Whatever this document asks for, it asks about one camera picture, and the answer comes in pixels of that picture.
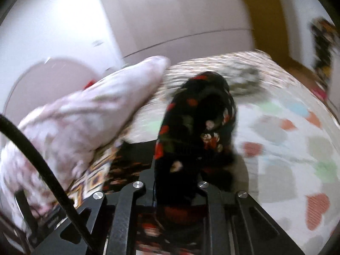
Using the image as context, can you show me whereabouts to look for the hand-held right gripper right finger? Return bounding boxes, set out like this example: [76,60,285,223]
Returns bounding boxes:
[198,181,306,255]

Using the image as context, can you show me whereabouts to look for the olive spotted cloth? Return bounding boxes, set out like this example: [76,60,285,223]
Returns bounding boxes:
[219,63,263,96]

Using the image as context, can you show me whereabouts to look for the dark colourful clutter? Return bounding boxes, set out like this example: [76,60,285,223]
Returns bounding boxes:
[309,18,336,92]

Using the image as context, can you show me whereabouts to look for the heart print bed sheet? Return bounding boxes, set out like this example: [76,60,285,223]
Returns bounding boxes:
[228,85,339,255]

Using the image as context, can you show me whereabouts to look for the pink floral comforter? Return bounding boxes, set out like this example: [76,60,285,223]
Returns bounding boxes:
[0,55,171,235]

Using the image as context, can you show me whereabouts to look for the black floral dress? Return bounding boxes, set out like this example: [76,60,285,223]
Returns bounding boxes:
[106,71,237,255]

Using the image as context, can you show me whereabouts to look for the black cable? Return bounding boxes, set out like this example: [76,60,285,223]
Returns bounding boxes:
[0,114,100,254]

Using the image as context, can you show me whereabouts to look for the zigzag patterned blanket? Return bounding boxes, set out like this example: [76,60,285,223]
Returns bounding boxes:
[65,139,126,209]

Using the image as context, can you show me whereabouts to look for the yellow door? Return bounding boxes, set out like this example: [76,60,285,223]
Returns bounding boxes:
[234,0,315,85]

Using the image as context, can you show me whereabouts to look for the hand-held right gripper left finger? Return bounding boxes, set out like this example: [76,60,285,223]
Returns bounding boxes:
[30,169,156,255]

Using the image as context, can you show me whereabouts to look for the pale curved headboard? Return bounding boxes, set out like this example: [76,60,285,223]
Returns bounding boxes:
[3,57,108,130]

